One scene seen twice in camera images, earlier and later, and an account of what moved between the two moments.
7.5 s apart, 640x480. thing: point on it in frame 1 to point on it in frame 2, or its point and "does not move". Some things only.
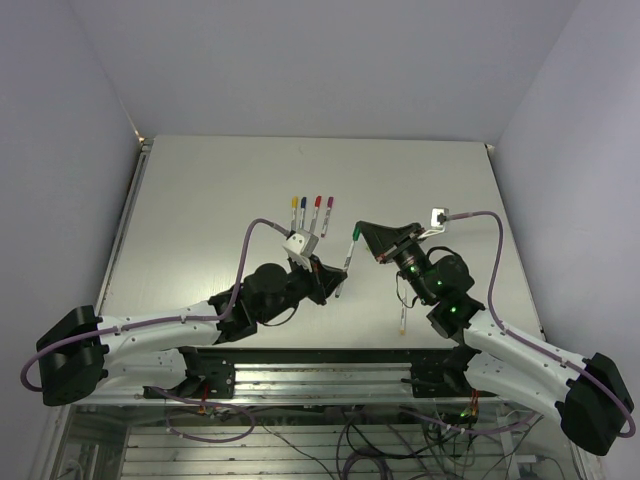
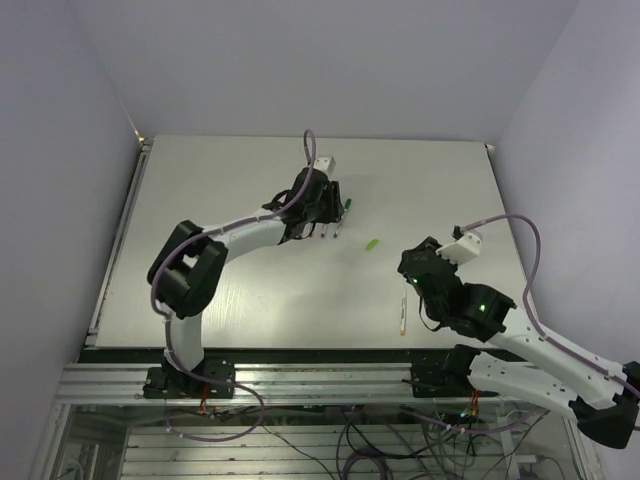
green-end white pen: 356,235 to 346,207
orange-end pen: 403,330 does not move
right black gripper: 387,242 to 429,244
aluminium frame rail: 301,385 does not move
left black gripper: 322,279 to 333,194
